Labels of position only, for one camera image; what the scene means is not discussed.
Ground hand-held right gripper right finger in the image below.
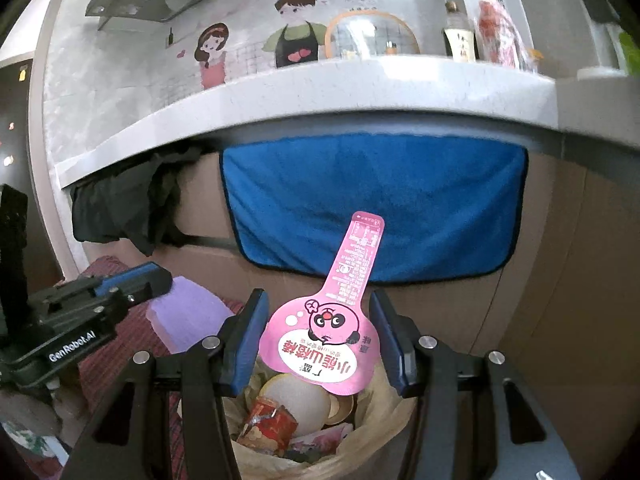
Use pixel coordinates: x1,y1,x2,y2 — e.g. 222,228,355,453
369,288,568,480

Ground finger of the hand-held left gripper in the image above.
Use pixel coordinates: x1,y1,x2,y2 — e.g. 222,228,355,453
30,267,173,317
95,261,161,297

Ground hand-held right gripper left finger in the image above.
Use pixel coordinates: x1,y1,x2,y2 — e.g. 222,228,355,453
62,288,271,480

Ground pink paddle-shaped package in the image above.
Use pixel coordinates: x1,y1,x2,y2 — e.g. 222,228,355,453
258,211,386,397

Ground white round lid yellow rim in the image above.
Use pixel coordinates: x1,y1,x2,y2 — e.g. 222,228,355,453
260,374,332,436

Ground grey bin with yellow bag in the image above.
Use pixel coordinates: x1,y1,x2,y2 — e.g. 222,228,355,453
220,350,431,480

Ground person's left forearm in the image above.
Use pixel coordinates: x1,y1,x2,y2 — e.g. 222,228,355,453
0,385,76,468

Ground red plaid tablecloth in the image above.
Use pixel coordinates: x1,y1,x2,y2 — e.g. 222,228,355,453
55,255,246,480

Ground black cloth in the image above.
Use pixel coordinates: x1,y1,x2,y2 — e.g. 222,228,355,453
70,145,203,257

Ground blue towel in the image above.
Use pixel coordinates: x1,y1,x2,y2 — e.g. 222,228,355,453
219,137,530,283

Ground black refrigerator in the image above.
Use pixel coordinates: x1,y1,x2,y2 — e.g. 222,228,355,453
0,60,38,281

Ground round glass lid wooden rim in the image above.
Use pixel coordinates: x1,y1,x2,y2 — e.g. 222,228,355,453
324,10,421,61

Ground dark sauce bottle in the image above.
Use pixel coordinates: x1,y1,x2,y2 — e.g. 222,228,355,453
442,1,480,63

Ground red labelled plastic bottle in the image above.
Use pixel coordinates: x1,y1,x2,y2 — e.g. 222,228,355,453
475,0,523,68

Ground green packet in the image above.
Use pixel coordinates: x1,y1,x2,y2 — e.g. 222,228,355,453
617,30,640,73

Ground cartoon wall sticker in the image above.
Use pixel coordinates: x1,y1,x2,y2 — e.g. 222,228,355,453
165,0,396,92

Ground black wall rack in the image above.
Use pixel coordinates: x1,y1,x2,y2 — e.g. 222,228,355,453
580,0,623,25

